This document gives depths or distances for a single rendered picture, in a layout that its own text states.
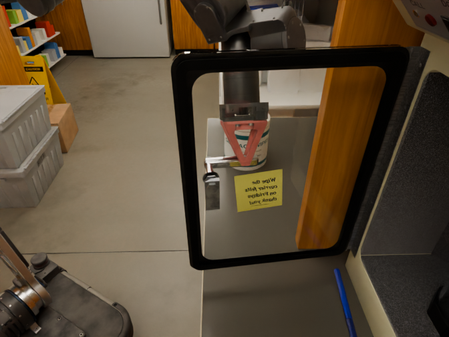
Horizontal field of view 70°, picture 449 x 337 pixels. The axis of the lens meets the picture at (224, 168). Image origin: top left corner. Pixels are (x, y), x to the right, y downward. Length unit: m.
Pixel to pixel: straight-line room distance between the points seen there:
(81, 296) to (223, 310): 1.05
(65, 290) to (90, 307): 0.16
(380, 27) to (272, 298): 0.49
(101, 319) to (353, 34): 1.35
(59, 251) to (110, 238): 0.29
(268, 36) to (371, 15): 0.15
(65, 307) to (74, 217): 0.88
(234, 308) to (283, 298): 0.10
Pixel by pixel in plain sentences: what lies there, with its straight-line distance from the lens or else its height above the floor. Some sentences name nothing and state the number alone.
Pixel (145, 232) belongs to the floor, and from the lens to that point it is 2.11.
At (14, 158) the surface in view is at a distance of 2.35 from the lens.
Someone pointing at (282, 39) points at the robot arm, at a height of 1.39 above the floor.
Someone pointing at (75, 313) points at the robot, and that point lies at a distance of 1.58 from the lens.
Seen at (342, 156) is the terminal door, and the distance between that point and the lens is 0.52.
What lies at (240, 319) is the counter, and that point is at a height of 0.94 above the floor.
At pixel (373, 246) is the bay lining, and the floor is 1.04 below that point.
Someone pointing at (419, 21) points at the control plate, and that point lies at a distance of 0.44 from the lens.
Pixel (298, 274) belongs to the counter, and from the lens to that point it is 0.71.
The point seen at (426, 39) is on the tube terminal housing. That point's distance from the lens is 0.50.
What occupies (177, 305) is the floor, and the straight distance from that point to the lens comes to 1.77.
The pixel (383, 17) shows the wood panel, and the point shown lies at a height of 1.41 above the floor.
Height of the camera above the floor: 1.50
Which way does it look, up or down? 36 degrees down
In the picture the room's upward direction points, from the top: straight up
